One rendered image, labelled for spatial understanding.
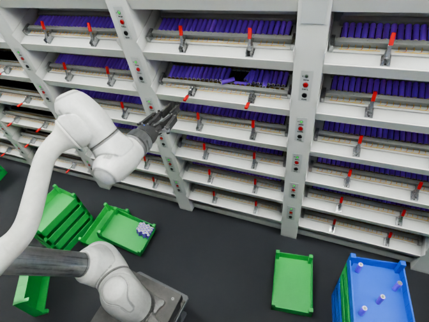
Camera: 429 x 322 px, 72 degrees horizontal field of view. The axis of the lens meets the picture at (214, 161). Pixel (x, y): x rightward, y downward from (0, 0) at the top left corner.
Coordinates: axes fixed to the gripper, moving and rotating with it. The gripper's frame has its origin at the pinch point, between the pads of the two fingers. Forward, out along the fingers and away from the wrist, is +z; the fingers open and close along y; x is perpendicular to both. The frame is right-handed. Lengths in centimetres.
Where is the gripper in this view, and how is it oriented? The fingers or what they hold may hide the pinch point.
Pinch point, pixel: (170, 110)
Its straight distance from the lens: 117.2
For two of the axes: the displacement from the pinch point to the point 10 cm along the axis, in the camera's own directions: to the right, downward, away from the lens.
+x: -0.7, -7.9, -6.0
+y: 9.3, 1.8, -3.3
